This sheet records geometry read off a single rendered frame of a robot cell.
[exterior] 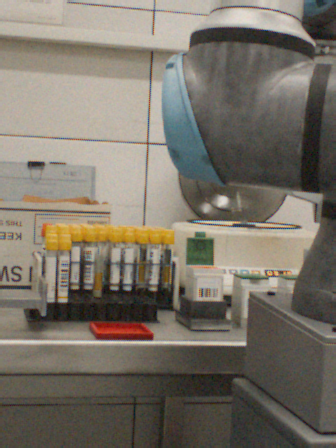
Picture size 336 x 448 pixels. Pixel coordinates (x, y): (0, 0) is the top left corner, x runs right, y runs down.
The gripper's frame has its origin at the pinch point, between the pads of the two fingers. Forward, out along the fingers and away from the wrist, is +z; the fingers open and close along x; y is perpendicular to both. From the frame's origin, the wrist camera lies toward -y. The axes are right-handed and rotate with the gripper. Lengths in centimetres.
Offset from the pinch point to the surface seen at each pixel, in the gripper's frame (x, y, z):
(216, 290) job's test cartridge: 11.3, 16.5, 10.2
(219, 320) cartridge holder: 13.4, 16.3, 13.8
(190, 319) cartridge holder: 13.3, 20.0, 13.8
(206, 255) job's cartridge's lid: 6.5, 17.5, 6.1
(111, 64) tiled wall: -46, 31, -26
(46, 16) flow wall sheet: -44, 44, -34
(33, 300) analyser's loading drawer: 18.6, 39.6, 11.3
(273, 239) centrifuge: -12.8, 4.3, 4.8
